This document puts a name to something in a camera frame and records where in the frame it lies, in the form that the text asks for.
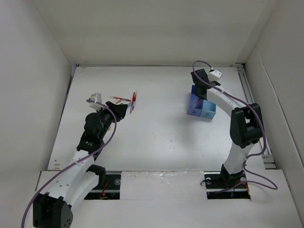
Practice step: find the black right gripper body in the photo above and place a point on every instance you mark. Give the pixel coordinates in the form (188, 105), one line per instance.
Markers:
(200, 96)

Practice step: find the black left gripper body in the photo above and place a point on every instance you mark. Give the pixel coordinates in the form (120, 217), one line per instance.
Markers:
(118, 116)

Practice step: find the pink white mini stapler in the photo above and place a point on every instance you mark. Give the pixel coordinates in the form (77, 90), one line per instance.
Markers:
(118, 102)

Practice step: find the red ink clear pen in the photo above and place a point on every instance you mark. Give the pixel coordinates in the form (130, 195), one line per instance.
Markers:
(120, 98)

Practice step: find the pink ink clear pen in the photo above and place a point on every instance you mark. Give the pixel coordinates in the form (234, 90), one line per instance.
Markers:
(132, 108)

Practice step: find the red gel pen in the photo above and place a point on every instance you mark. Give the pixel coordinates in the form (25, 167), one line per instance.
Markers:
(134, 97)

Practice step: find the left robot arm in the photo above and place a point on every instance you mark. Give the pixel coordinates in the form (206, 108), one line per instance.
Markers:
(55, 208)

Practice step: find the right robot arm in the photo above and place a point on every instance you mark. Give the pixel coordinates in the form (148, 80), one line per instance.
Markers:
(246, 124)

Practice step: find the dark blue container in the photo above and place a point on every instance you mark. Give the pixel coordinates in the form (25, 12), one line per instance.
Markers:
(192, 99)

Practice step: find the light blue container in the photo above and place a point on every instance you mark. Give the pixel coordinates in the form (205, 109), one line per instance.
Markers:
(208, 110)

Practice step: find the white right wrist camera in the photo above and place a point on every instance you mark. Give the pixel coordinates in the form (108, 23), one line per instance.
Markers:
(214, 75)

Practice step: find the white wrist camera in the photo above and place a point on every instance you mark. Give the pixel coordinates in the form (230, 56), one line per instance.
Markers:
(214, 75)
(94, 101)

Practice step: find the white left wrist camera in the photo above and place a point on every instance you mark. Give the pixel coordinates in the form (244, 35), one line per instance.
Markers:
(94, 101)

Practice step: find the aluminium side rail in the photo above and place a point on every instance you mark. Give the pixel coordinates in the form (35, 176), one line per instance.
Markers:
(265, 151)

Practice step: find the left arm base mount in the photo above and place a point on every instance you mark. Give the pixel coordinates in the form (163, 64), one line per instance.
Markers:
(109, 191)

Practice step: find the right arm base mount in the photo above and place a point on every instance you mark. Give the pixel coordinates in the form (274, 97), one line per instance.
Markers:
(223, 186)

